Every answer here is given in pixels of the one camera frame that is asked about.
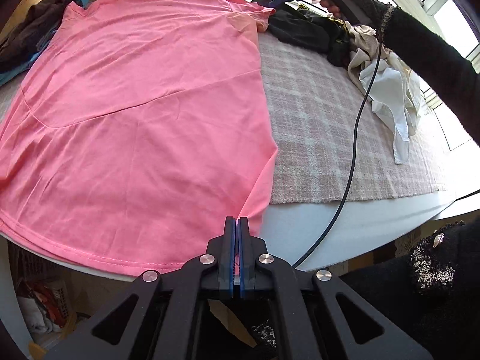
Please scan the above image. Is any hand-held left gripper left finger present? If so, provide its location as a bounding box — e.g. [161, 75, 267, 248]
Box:
[45, 215, 238, 360]

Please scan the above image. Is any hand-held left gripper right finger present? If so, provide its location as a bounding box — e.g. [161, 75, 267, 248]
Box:
[238, 215, 432, 360]

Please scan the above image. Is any pink t-shirt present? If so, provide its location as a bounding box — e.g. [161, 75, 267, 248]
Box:
[0, 0, 279, 276]

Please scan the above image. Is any person's right forearm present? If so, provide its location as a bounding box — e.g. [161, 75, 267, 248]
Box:
[379, 5, 480, 151]

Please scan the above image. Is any stack of folded dark clothes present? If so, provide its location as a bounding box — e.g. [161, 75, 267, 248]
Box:
[0, 0, 91, 83]

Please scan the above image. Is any person's right hand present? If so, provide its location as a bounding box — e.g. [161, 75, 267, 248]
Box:
[305, 0, 396, 36]

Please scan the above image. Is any black yellow patterned garment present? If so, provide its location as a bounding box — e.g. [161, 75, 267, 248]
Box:
[296, 4, 353, 32]

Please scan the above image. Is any beige knitted sweater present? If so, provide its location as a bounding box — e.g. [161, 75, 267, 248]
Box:
[347, 20, 391, 79]

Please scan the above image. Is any pink plaid blanket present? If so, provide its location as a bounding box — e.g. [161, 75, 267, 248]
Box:
[0, 26, 449, 205]

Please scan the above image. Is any white shirt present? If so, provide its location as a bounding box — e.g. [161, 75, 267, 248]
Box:
[360, 58, 422, 164]

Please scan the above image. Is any cream garment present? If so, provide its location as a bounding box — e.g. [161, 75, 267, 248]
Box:
[390, 50, 426, 136]

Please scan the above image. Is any person's black sweater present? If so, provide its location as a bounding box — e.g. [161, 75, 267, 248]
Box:
[251, 219, 480, 360]

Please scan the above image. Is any white plastic basket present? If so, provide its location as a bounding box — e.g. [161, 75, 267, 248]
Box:
[15, 255, 79, 342]

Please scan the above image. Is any pine plank board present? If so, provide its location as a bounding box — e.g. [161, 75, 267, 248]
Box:
[7, 0, 51, 36]

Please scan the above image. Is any black cable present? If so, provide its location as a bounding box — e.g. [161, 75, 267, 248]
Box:
[292, 26, 387, 269]

